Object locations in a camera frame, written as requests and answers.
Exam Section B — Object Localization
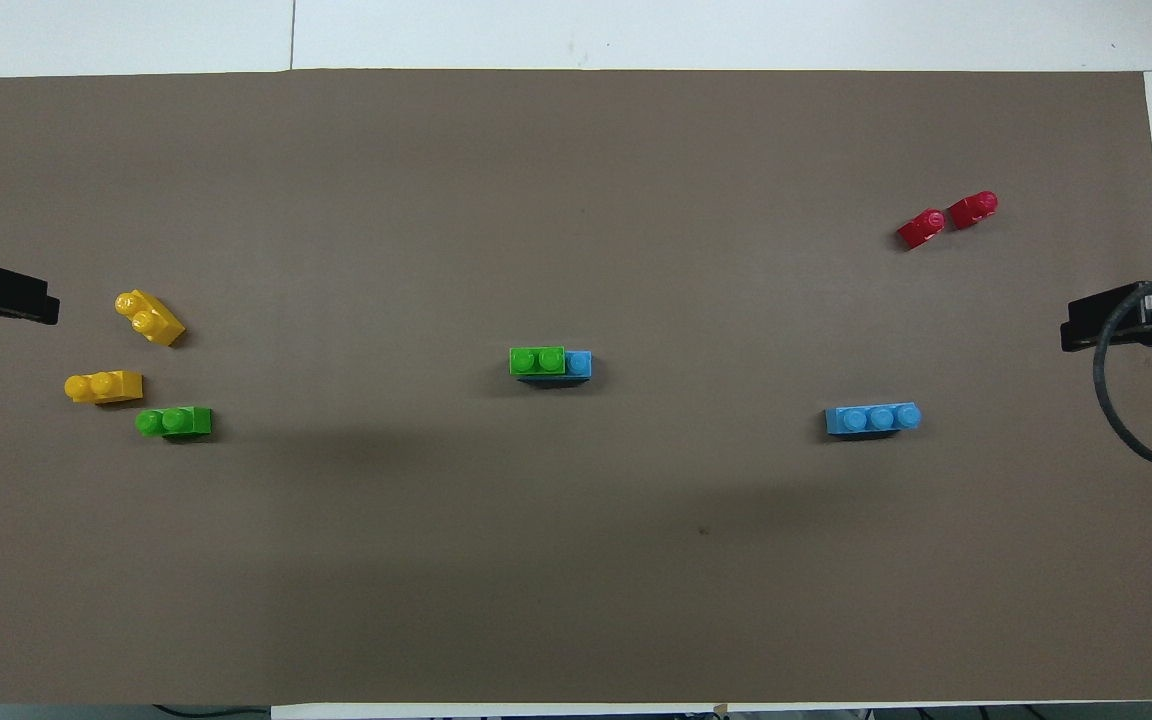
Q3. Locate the yellow two-stud brick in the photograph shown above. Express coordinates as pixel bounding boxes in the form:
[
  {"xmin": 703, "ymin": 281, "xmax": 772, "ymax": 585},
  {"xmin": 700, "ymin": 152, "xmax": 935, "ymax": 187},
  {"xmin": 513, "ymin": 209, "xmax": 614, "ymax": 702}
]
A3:
[
  {"xmin": 64, "ymin": 370, "xmax": 144, "ymax": 405},
  {"xmin": 114, "ymin": 289, "xmax": 186, "ymax": 348}
]

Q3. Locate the brown paper mat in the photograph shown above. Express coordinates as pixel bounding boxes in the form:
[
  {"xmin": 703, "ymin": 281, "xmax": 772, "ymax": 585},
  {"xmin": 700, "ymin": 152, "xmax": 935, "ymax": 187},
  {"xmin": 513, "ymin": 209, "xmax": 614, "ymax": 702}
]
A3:
[{"xmin": 0, "ymin": 68, "xmax": 1152, "ymax": 706}]

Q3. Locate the red one-stud brick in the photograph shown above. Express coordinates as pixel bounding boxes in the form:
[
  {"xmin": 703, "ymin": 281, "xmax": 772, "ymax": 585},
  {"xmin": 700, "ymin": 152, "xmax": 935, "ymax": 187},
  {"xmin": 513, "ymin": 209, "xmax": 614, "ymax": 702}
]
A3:
[
  {"xmin": 948, "ymin": 191, "xmax": 999, "ymax": 230},
  {"xmin": 897, "ymin": 208, "xmax": 947, "ymax": 250}
]

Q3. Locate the blue three-stud brick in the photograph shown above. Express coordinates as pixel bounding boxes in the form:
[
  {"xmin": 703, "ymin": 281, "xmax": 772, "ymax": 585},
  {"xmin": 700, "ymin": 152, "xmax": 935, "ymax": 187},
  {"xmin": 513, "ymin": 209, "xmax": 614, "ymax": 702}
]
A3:
[
  {"xmin": 516, "ymin": 350, "xmax": 594, "ymax": 387},
  {"xmin": 825, "ymin": 402, "xmax": 923, "ymax": 438}
]

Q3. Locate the green two-stud brick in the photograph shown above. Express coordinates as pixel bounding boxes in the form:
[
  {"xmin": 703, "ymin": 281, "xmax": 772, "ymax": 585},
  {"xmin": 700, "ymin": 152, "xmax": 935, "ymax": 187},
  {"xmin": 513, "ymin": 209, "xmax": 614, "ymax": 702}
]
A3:
[
  {"xmin": 509, "ymin": 346, "xmax": 567, "ymax": 377},
  {"xmin": 135, "ymin": 406, "xmax": 214, "ymax": 439}
]

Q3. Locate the thin black loose cable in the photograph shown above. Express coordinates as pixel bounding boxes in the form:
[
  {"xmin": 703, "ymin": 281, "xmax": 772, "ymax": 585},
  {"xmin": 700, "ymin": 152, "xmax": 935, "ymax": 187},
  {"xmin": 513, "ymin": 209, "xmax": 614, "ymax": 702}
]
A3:
[{"xmin": 151, "ymin": 703, "xmax": 272, "ymax": 720}]

